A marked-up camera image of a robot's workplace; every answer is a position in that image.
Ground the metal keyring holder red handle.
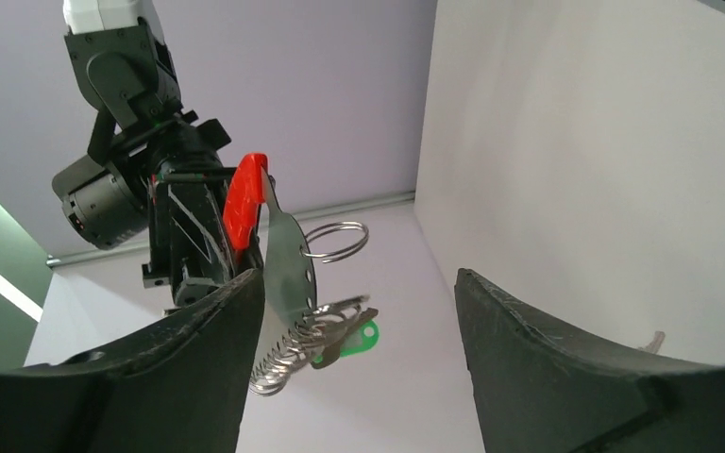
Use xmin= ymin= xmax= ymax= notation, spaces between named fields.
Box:
xmin=223 ymin=153 xmax=370 ymax=396

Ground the yellow tag key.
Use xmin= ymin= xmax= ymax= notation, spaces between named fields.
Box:
xmin=637 ymin=330 xmax=666 ymax=355

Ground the green tag key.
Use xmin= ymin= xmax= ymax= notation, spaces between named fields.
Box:
xmin=311 ymin=308 xmax=379 ymax=370

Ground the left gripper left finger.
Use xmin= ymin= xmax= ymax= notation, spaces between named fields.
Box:
xmin=0 ymin=270 xmax=264 ymax=452

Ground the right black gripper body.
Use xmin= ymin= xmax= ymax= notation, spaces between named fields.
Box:
xmin=143 ymin=119 xmax=257 ymax=307

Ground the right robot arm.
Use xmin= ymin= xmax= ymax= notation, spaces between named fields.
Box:
xmin=52 ymin=1 xmax=262 ymax=307

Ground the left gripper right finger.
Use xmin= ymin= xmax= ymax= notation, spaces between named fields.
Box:
xmin=454 ymin=269 xmax=725 ymax=452

